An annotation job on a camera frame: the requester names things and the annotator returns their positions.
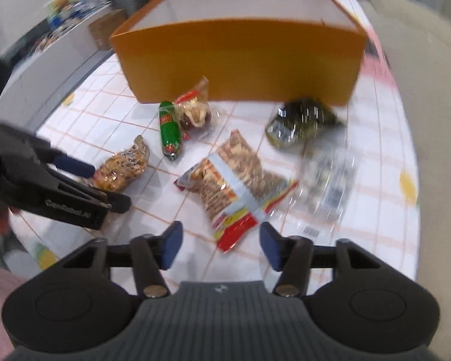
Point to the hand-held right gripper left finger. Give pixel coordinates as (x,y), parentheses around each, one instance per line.
(173,244)

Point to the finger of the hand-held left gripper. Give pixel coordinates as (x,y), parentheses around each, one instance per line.
(114,202)
(75,166)

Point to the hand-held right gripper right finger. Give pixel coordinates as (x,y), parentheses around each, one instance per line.
(268,246)

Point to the clear packet of brown snack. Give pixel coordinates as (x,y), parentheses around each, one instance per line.
(124,165)

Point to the peanut packet with red edge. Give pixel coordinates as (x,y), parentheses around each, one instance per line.
(229,184)

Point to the clear packet of white candies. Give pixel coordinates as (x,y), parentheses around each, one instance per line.
(327,184)

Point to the green sausage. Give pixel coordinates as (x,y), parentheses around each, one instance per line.
(170,131)

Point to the clear packet of brown sticks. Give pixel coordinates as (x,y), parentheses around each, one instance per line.
(197,112)

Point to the dark green seaweed packet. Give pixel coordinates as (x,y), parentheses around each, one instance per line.
(297,124)

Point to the orange cardboard box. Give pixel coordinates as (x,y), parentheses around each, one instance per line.
(240,60)

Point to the white television cabinet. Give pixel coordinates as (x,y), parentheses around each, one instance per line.
(49,71)

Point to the checked lemon print tablecloth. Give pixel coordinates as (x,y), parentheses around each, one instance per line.
(372,210)

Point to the brown cardboard box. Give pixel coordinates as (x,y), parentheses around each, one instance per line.
(107,30)

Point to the teddy bear picture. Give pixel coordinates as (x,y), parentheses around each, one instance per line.
(62,5)

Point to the beige sofa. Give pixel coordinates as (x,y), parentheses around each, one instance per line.
(436,101)

